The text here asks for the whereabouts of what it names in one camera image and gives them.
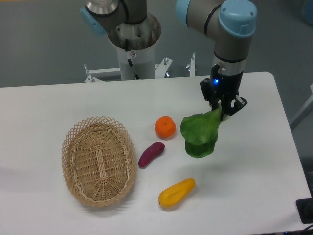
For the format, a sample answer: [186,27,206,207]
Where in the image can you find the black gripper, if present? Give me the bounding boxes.
[200,64,248,121]

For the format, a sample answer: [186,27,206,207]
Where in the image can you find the green leafy vegetable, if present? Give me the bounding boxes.
[180,108,222,159]

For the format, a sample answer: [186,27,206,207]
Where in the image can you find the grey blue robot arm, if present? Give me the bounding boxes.
[80,0,257,118]

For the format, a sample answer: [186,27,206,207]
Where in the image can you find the orange tangerine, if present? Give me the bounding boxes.
[155,116,176,140]

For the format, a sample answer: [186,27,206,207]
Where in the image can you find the purple sweet potato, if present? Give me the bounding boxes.
[138,142,165,168]

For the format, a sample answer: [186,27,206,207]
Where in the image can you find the white table leg at right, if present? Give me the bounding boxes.
[290,84,313,131]

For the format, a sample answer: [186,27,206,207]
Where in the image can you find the yellow mango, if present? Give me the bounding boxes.
[158,178,196,212]

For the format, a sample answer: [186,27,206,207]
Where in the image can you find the black device at table edge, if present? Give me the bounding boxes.
[296,198,313,224]

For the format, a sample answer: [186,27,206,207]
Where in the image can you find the woven wicker basket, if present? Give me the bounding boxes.
[61,116,137,208]

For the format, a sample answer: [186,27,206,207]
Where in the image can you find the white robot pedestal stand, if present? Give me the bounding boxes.
[83,12,196,83]

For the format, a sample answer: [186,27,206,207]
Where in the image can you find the black cable on pedestal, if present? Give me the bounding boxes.
[124,38,141,80]

